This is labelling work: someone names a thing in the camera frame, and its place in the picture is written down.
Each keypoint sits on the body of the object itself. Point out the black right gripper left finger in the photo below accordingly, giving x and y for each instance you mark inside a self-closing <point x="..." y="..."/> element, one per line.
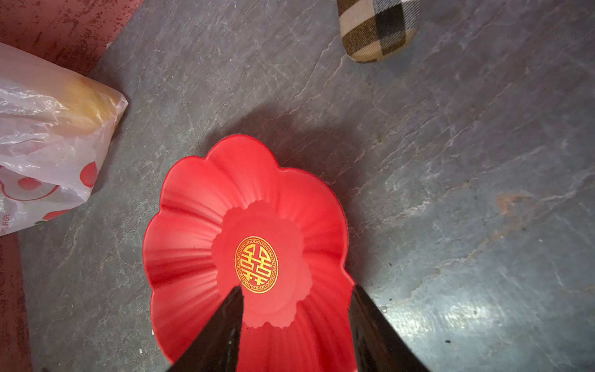
<point x="217" y="346"/>

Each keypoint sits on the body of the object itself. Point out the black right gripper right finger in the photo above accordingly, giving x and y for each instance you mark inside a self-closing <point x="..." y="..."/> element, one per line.
<point x="376" y="344"/>

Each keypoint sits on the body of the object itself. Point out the pink printed plastic bag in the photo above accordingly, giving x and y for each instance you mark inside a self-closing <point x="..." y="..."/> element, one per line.
<point x="56" y="128"/>

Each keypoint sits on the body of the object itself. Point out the red flower-shaped plate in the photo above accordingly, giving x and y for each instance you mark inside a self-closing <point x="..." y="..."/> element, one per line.
<point x="236" y="219"/>

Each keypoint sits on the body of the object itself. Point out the plaid fabric pouch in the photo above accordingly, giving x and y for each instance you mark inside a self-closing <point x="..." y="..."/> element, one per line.
<point x="373" y="30"/>

